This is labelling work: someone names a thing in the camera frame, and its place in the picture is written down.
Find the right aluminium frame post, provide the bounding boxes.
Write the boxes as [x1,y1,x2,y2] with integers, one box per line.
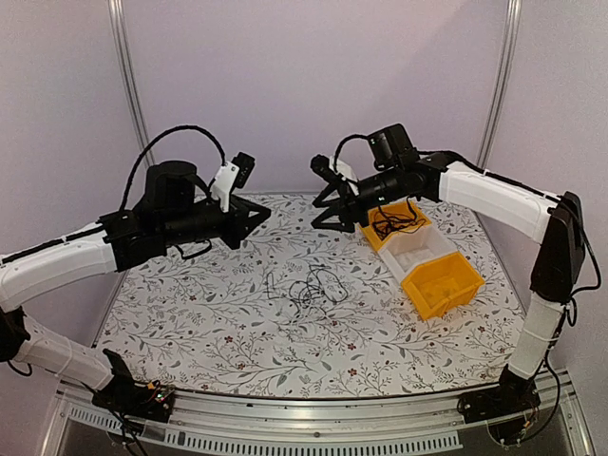
[477,0,523,168]

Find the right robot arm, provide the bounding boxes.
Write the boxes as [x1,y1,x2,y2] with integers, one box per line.
[311,123,591,414]

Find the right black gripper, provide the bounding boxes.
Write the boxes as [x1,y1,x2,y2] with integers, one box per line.
[312,166,405,234]

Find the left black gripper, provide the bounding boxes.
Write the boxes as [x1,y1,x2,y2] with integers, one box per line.
[160,195,271,249]

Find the aluminium front rail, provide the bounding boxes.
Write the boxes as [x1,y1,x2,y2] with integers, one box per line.
[41,370,599,455]

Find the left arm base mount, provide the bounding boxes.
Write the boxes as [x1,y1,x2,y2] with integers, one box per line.
[92,349,176,423]

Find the floral table mat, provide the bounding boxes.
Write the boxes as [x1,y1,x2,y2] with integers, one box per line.
[97,194,523,398]

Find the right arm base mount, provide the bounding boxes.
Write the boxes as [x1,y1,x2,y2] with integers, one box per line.
[457,367,541,446]

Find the aluminium frame post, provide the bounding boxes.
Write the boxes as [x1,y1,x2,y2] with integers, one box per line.
[477,0,523,168]
[107,0,149,148]

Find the remaining thin black cable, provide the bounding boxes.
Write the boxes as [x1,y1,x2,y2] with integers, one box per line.
[264,263,351,322]

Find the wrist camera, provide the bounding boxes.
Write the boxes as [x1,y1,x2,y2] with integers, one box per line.
[311,155,359,196]
[210,152,256,213]

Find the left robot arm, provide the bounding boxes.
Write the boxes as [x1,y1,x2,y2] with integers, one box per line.
[1,153,271,412]

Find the far yellow bin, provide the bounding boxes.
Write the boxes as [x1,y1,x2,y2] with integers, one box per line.
[360,199,432,252]

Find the long thin black cable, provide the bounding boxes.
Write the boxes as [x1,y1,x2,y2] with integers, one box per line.
[370,197,428,238]

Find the near yellow bin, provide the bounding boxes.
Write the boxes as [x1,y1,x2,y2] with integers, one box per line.
[401,252,485,320]

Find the white translucent bin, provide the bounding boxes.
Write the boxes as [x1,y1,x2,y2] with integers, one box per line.
[377,224,457,284]

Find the left aluminium frame post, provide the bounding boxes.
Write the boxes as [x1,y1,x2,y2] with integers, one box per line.
[107,0,149,148]

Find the arm black hose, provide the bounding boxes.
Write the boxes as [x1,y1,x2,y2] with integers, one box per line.
[118,123,227,213]
[333,133,374,161]

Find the right arm black hose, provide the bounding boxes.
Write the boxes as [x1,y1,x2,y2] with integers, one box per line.
[333,133,374,161]

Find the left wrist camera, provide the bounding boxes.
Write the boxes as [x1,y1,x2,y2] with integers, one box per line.
[210,152,256,213]

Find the yellow bin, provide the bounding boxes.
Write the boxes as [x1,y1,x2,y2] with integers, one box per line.
[360,199,432,252]
[401,252,485,320]

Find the left arm black hose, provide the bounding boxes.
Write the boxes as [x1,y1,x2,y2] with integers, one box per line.
[118,123,227,213]

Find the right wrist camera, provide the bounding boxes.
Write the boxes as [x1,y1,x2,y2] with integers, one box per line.
[311,155,359,196]

